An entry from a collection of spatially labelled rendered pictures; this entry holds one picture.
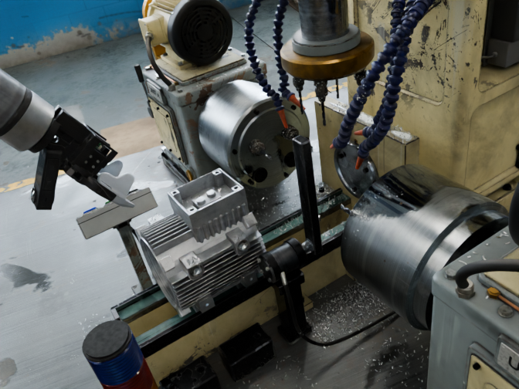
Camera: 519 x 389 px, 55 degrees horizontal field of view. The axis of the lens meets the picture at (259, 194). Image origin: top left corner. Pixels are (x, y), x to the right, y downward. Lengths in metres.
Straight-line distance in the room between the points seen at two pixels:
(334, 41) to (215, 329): 0.62
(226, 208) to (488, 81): 0.59
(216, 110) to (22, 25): 5.30
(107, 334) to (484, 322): 0.46
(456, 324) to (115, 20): 6.01
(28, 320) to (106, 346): 0.77
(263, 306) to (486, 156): 0.60
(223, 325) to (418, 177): 0.50
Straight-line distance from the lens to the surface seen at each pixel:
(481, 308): 0.69
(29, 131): 0.83
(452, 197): 0.85
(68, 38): 6.49
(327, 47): 0.94
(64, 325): 1.33
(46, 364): 1.27
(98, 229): 1.13
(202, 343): 1.08
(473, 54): 1.03
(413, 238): 0.81
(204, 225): 0.93
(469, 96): 1.07
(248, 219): 0.96
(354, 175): 1.19
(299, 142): 0.85
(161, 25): 1.50
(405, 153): 1.03
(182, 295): 0.95
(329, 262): 1.16
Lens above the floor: 1.67
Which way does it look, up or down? 35 degrees down
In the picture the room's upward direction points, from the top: 11 degrees counter-clockwise
